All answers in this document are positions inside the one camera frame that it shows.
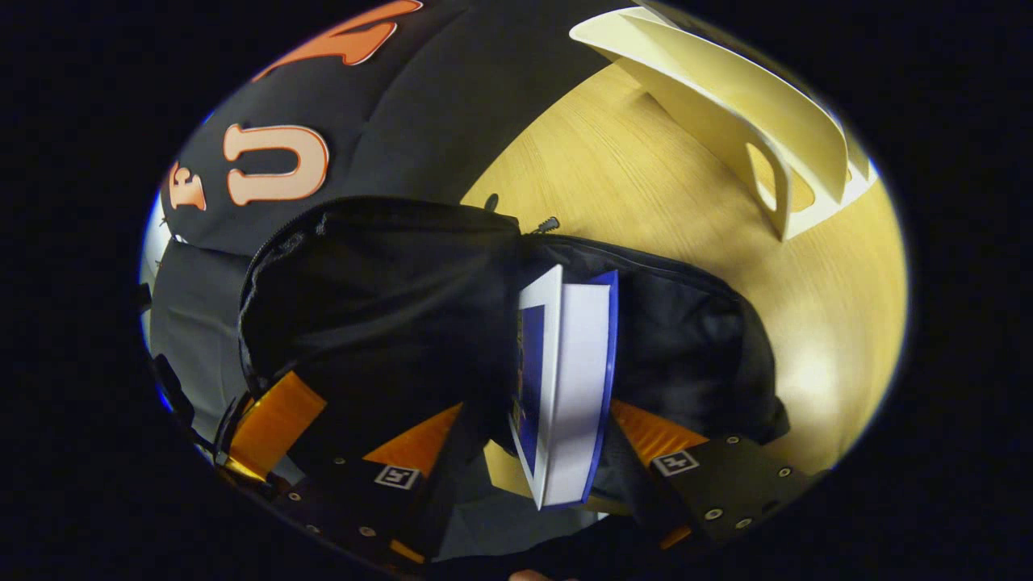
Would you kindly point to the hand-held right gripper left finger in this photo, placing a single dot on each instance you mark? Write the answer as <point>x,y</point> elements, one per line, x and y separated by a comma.
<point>347,496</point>

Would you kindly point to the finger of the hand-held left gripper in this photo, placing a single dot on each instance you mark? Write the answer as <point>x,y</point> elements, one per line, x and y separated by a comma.
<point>274,420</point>

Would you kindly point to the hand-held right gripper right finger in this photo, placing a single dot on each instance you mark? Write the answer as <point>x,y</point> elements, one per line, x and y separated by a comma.
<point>726,484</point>

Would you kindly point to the black schoolbag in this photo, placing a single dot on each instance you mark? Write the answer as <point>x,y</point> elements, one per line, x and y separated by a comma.
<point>387,298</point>

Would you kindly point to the blue book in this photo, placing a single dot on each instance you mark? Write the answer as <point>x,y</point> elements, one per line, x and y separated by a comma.
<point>577,387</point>

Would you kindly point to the white bookshelf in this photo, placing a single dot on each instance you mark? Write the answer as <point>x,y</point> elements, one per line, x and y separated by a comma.
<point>726,89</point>

